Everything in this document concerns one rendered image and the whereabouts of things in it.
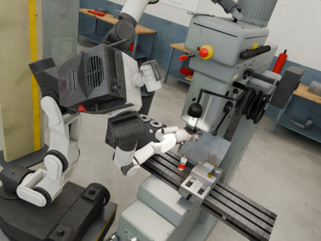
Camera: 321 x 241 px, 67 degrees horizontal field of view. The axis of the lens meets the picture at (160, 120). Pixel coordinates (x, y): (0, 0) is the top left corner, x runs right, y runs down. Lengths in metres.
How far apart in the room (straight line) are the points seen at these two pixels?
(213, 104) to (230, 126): 0.54
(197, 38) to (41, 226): 1.39
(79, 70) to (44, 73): 0.25
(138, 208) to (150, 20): 5.66
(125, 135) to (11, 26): 1.69
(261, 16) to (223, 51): 0.43
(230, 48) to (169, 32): 5.39
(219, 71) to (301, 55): 4.34
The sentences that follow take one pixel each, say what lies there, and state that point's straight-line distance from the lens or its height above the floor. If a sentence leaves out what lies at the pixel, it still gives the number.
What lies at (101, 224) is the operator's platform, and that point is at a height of 0.40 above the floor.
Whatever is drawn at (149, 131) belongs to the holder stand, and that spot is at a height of 1.09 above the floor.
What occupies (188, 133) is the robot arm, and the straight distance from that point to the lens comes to 1.45.
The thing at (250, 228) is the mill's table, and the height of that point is 0.92.
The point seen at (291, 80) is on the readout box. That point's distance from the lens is 1.49.
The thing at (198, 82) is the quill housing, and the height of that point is 1.57.
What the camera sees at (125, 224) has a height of 0.67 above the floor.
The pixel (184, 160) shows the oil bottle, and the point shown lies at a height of 1.01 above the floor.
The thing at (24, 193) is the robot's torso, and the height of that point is 0.70.
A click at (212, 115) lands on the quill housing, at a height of 1.43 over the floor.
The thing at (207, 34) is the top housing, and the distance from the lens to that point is 1.14.
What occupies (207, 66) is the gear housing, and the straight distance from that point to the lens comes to 1.25.
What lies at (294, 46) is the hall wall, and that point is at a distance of 5.51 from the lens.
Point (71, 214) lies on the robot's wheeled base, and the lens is 1.77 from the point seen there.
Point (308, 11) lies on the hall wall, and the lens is 5.49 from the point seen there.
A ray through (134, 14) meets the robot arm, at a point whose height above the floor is 1.83.
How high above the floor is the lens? 1.98
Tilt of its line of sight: 29 degrees down
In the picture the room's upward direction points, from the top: 14 degrees clockwise
